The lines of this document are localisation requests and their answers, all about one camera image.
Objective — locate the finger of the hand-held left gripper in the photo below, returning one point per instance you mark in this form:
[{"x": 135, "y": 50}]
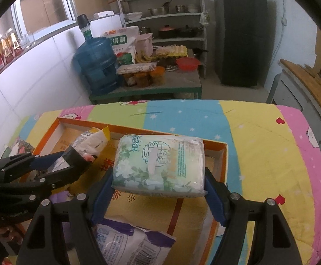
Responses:
[
  {"x": 48, "y": 160},
  {"x": 76, "y": 167}
]

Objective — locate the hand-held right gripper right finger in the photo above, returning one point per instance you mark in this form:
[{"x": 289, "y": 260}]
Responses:
[{"x": 214, "y": 198}]

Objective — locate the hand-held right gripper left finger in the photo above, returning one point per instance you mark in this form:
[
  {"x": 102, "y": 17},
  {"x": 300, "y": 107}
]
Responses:
[{"x": 102, "y": 198}]

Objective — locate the white yellow packet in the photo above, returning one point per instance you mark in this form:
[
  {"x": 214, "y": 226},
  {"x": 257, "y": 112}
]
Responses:
[{"x": 96, "y": 142}]

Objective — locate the orange-edged cardboard box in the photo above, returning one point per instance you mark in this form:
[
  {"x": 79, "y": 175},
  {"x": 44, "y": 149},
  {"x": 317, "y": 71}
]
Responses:
[{"x": 138, "y": 207}]

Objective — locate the purple white packet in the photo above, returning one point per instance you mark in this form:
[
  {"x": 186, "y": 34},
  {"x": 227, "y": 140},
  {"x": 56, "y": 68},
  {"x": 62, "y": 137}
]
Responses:
[{"x": 127, "y": 243}]

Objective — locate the white green floral tissue pack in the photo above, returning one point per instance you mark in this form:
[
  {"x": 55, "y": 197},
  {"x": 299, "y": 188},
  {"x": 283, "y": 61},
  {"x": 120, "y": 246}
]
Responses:
[{"x": 160, "y": 165}]

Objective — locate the person's left hand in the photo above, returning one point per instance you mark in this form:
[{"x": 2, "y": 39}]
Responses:
[{"x": 3, "y": 233}]

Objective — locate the silver printed packet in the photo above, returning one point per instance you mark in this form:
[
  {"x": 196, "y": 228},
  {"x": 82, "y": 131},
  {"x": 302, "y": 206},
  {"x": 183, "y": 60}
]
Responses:
[{"x": 81, "y": 140}]

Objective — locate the colourful printed blanket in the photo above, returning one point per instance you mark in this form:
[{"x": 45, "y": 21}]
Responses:
[{"x": 259, "y": 149}]

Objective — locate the orange lidded jar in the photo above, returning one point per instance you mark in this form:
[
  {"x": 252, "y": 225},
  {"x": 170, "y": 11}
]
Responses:
[
  {"x": 143, "y": 80},
  {"x": 129, "y": 80},
  {"x": 157, "y": 76}
]

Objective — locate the blue water jug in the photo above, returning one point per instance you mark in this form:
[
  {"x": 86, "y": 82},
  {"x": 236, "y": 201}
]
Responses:
[{"x": 94, "y": 63}]

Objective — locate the bundle of chopsticks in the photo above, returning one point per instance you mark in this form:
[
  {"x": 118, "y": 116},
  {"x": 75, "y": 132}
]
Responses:
[{"x": 135, "y": 68}]

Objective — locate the green low table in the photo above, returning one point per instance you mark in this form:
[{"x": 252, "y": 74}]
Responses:
[{"x": 163, "y": 89}]

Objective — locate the bunch of bananas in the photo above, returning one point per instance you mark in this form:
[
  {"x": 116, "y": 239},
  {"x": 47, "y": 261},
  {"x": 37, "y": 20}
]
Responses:
[{"x": 143, "y": 58}]

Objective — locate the red plastic basin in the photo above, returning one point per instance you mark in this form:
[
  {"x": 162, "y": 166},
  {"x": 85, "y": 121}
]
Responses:
[{"x": 188, "y": 64}]

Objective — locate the pink white bucket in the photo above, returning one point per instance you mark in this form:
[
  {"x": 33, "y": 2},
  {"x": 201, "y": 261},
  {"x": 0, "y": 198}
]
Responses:
[{"x": 145, "y": 45}]

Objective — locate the black water pump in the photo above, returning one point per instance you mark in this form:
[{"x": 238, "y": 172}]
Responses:
[{"x": 83, "y": 22}]

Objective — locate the wooden topped counter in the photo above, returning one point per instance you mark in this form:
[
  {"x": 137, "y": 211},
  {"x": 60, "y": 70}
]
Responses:
[{"x": 303, "y": 85}]

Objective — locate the egg tray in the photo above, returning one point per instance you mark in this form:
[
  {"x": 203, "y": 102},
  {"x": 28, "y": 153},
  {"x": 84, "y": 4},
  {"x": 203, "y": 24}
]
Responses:
[{"x": 171, "y": 51}]

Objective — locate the sliding window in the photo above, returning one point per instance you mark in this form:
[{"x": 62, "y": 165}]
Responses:
[{"x": 39, "y": 8}]

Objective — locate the small white box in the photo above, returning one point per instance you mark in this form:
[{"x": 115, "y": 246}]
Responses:
[{"x": 103, "y": 14}]

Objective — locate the white bowl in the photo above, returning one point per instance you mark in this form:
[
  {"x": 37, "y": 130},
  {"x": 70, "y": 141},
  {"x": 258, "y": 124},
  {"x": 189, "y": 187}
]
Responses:
[{"x": 133, "y": 16}]

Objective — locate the clay pot with red lid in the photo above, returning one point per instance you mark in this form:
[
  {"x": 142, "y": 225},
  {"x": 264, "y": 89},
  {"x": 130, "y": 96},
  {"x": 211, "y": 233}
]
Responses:
[{"x": 168, "y": 31}]

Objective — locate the dark grey fridge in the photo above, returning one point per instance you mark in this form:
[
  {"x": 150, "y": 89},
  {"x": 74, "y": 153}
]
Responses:
[{"x": 240, "y": 33}]

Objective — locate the black wok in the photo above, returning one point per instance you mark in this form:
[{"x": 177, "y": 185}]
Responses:
[{"x": 189, "y": 31}]

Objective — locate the white metal shelf rack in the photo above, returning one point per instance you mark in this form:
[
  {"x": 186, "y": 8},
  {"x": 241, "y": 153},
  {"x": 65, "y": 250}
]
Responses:
[{"x": 163, "y": 18}]

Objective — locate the steel pot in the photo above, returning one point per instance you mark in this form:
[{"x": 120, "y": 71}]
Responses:
[{"x": 158, "y": 11}]

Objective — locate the steel bowl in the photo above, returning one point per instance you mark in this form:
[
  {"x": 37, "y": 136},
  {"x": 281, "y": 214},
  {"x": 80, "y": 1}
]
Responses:
[{"x": 180, "y": 8}]

